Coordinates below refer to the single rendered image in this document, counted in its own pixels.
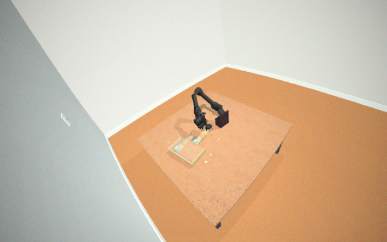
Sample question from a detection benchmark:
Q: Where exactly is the pale yellow speckled strip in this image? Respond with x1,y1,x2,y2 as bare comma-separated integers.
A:
196,129,210,145

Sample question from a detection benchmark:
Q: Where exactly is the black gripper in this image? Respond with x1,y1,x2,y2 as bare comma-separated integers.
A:
202,119,212,131

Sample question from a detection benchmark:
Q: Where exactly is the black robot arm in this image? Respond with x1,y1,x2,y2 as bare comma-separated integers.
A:
192,87,225,129

